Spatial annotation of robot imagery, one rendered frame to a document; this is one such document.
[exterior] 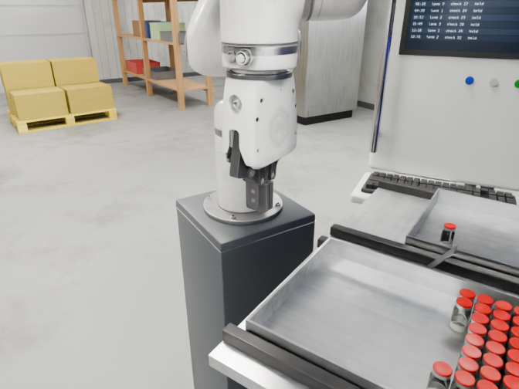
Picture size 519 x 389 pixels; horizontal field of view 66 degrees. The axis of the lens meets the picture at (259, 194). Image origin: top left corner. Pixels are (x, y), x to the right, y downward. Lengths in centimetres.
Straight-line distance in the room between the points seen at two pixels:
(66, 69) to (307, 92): 300
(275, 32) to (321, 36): 448
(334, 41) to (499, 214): 419
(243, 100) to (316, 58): 446
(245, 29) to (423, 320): 46
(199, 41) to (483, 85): 82
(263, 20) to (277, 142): 13
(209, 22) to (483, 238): 67
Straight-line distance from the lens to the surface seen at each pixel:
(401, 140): 135
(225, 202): 91
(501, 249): 88
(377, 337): 61
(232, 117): 45
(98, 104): 549
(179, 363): 178
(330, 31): 499
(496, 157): 136
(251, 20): 43
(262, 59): 43
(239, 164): 46
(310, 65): 484
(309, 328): 60
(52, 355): 197
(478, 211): 102
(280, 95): 47
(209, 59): 82
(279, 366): 54
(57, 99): 536
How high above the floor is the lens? 129
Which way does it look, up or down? 25 degrees down
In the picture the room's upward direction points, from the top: straight up
